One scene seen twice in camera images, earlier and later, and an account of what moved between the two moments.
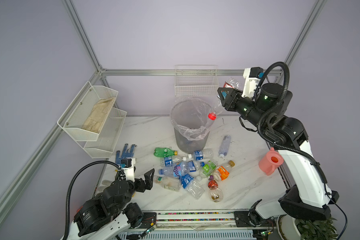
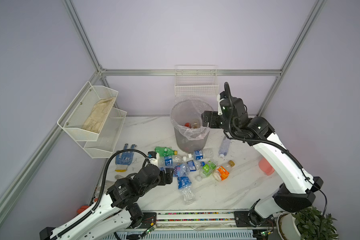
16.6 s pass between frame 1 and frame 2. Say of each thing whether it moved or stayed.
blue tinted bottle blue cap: stayed
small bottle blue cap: stayed
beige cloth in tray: stayed
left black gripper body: moved
